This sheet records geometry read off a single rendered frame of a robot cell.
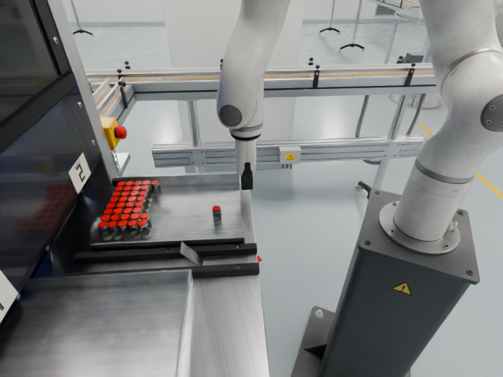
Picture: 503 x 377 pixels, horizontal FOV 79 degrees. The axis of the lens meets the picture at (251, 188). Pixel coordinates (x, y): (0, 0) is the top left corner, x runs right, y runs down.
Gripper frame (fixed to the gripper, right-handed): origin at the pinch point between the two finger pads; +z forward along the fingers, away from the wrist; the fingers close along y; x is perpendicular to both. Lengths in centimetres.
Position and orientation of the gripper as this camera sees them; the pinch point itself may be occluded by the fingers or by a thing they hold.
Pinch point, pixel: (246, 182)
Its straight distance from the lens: 84.7
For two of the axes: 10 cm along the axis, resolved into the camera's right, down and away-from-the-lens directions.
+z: 0.1, 7.9, 6.1
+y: 0.7, 6.0, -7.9
